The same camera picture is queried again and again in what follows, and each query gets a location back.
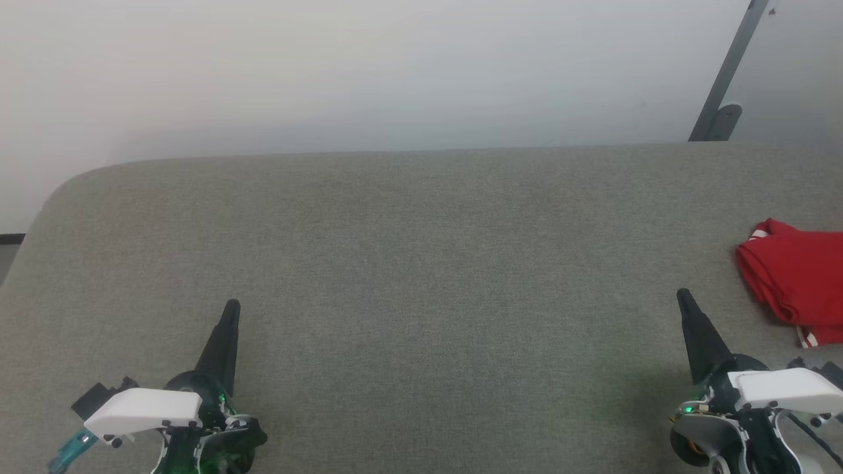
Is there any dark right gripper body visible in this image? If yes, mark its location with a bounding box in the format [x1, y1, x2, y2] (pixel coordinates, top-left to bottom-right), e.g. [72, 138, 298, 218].
[690, 354, 801, 474]

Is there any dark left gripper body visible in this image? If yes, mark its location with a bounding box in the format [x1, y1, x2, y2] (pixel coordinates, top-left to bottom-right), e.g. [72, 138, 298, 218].
[155, 372, 268, 474]

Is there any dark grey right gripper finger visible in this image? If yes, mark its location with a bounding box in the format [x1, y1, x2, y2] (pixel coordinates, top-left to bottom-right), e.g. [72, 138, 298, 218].
[682, 288, 733, 373]
[676, 288, 715, 386]

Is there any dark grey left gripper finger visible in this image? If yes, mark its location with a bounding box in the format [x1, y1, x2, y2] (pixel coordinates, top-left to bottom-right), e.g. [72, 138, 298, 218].
[196, 300, 234, 389]
[217, 300, 242, 396]

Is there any red jersey with white trim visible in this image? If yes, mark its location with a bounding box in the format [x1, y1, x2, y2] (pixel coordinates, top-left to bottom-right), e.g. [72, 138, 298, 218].
[734, 219, 843, 349]

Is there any grey fabric sofa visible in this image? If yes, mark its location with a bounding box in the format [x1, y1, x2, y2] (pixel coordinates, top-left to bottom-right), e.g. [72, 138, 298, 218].
[0, 142, 843, 474]

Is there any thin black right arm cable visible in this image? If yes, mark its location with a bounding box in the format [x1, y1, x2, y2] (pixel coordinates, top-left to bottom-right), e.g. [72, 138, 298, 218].
[785, 412, 843, 458]

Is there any teal cable connector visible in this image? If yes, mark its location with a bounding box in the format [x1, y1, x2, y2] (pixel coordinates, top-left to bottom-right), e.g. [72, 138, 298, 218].
[47, 428, 99, 474]

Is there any grey metal pole with bracket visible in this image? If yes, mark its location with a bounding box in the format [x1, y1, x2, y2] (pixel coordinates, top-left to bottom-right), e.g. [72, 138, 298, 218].
[688, 0, 770, 143]

